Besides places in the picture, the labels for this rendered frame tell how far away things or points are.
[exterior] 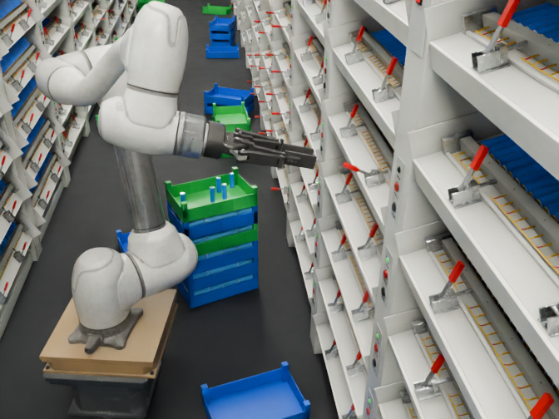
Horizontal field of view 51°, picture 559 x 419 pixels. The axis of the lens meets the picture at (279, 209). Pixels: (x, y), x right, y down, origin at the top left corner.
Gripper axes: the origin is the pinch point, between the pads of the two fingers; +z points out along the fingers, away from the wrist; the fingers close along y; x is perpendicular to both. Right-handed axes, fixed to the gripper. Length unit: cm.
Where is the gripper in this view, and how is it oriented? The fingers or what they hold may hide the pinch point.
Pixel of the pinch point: (298, 155)
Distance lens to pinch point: 127.3
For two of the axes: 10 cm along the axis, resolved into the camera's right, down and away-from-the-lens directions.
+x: 2.5, -8.5, -4.6
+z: 9.6, 1.6, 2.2
